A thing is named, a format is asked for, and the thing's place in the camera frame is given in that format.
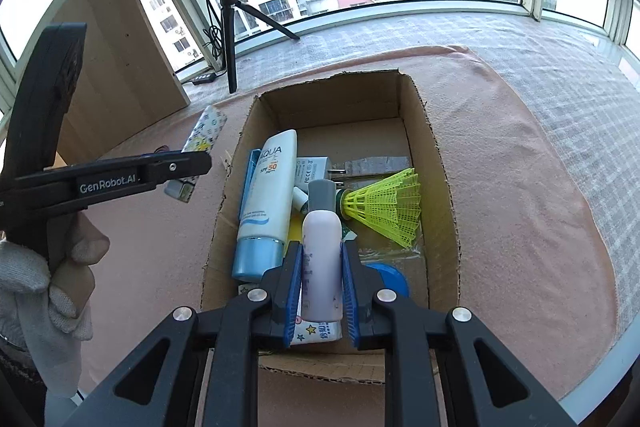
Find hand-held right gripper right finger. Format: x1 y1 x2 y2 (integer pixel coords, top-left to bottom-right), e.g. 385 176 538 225
340 239 576 427

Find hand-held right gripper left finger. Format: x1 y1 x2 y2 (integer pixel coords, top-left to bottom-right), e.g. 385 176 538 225
65 241 305 427

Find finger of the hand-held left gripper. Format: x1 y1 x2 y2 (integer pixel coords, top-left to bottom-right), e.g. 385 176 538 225
141 150 213 190

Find round blue tape measure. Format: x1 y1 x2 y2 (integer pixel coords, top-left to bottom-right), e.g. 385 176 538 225
362 263 410 300

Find star patterned tissue pack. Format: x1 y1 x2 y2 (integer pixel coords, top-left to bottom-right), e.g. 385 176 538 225
237 279 343 348

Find small pale pink bottle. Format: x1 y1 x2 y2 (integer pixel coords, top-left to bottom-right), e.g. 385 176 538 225
301 179 343 323

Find patterned slim tube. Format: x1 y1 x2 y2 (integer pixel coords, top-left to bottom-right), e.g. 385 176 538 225
165 105 228 204

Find white sunscreen tube blue cap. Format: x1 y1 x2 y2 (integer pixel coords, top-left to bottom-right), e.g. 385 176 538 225
231 129 298 280

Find yellow shuttlecock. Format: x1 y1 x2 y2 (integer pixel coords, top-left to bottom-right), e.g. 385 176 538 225
336 167 422 250

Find white wall charger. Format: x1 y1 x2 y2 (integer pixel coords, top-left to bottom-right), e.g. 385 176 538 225
294 155 346 198

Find cardboard box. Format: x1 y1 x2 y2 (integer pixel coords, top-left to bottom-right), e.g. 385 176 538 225
200 68 462 383

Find person's left hand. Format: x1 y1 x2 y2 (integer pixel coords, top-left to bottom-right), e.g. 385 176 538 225
0 212 111 400

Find large light wooden board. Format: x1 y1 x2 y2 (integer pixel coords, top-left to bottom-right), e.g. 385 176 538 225
50 0 192 162

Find black tripod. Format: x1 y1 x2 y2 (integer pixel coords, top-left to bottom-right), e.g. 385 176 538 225
212 0 301 95

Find black ring light cable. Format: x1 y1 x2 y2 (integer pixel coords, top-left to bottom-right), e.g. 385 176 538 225
197 0 223 80

